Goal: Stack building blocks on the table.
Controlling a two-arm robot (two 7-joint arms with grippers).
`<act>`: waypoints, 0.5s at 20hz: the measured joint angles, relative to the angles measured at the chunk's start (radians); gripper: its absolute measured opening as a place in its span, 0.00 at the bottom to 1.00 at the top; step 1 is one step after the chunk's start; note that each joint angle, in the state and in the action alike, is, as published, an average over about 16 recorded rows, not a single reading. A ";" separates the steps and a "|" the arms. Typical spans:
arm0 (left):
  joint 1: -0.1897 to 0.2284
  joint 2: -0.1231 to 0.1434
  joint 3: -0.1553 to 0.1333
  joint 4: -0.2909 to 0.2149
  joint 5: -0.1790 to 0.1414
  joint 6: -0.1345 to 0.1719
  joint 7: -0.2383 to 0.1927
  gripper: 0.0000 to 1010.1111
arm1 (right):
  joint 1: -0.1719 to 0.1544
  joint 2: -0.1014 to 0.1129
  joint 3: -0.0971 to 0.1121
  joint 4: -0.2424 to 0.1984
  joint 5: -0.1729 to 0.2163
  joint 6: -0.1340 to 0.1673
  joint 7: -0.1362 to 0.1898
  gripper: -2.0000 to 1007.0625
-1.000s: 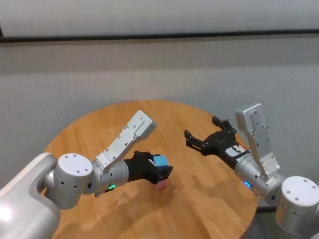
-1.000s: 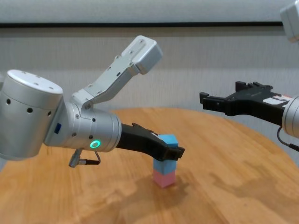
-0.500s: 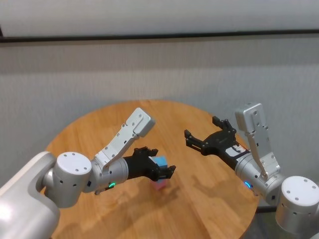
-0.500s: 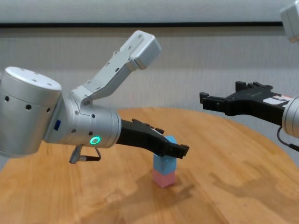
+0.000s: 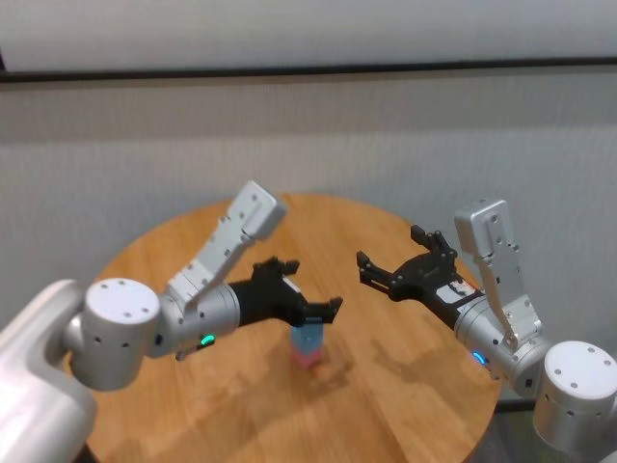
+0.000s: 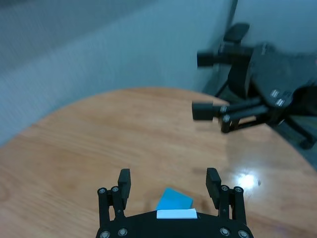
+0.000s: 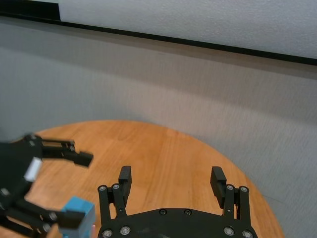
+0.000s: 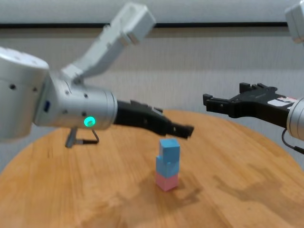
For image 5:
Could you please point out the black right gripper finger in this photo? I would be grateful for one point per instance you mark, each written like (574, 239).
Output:
(436, 243)
(376, 275)

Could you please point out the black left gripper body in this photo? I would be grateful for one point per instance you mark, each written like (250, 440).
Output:
(270, 299)

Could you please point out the black floor rail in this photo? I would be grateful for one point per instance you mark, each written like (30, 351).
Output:
(516, 405)

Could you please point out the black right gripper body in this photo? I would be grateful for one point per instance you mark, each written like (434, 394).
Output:
(434, 284)

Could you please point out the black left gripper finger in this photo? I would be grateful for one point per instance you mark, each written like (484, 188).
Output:
(277, 267)
(322, 309)

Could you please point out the black wall strip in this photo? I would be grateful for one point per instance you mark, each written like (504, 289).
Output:
(308, 71)

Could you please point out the pink wooden cube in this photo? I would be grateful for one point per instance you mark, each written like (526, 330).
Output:
(306, 361)

